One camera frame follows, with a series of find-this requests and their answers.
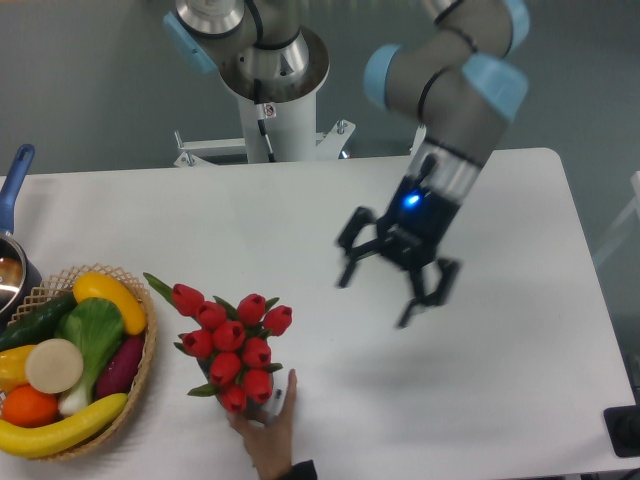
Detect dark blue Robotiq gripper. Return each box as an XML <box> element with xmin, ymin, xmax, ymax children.
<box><xmin>336</xmin><ymin>177</ymin><xmax>461</xmax><ymax>329</ymax></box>

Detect red tulip bouquet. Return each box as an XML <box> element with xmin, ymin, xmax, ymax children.
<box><xmin>142</xmin><ymin>272</ymin><xmax>294</xmax><ymax>415</ymax></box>

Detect dark grey ribbed vase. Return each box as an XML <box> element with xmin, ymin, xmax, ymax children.
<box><xmin>188</xmin><ymin>352</ymin><xmax>275</xmax><ymax>417</ymax></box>

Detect dark sleeved forearm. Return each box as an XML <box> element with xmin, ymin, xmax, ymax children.
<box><xmin>275</xmin><ymin>460</ymin><xmax>318</xmax><ymax>480</ymax></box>

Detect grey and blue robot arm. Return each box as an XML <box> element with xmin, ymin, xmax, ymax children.
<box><xmin>163</xmin><ymin>1</ymin><xmax>530</xmax><ymax>327</ymax></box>

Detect bare human hand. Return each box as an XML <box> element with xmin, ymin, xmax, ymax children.
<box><xmin>227</xmin><ymin>369</ymin><xmax>297</xmax><ymax>480</ymax></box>

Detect black device at table edge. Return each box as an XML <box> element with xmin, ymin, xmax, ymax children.
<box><xmin>603</xmin><ymin>405</ymin><xmax>639</xmax><ymax>458</ymax></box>

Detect yellow squash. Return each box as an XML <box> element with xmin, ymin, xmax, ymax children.
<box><xmin>72</xmin><ymin>271</ymin><xmax>147</xmax><ymax>336</ymax></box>

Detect purple sweet potato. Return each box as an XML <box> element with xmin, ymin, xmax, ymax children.
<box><xmin>94</xmin><ymin>335</ymin><xmax>144</xmax><ymax>399</ymax></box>

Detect green bok choy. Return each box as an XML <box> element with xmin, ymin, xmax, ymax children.
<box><xmin>54</xmin><ymin>298</ymin><xmax>124</xmax><ymax>417</ymax></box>

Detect woven wicker basket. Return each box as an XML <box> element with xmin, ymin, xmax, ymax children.
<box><xmin>1</xmin><ymin>264</ymin><xmax>158</xmax><ymax>461</ymax></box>

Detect beige round slice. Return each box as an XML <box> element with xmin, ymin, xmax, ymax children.
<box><xmin>25</xmin><ymin>338</ymin><xmax>84</xmax><ymax>394</ymax></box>

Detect dark green cucumber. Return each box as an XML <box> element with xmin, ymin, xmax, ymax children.
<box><xmin>1</xmin><ymin>292</ymin><xmax>77</xmax><ymax>351</ymax></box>

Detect long yellow banana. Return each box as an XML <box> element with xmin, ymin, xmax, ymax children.
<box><xmin>1</xmin><ymin>393</ymin><xmax>128</xmax><ymax>459</ymax></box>

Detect yellow pepper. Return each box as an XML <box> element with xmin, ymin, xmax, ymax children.
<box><xmin>0</xmin><ymin>345</ymin><xmax>35</xmax><ymax>392</ymax></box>

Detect orange fruit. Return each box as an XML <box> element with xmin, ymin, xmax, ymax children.
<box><xmin>1</xmin><ymin>385</ymin><xmax>58</xmax><ymax>428</ymax></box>

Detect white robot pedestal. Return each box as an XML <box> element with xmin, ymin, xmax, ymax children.
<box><xmin>173</xmin><ymin>29</ymin><xmax>357</xmax><ymax>169</ymax></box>

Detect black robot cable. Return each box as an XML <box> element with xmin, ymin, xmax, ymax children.
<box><xmin>252</xmin><ymin>79</ymin><xmax>277</xmax><ymax>163</ymax></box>

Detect blue handled saucepan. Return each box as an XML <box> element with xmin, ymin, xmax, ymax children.
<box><xmin>1</xmin><ymin>144</ymin><xmax>41</xmax><ymax>331</ymax></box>

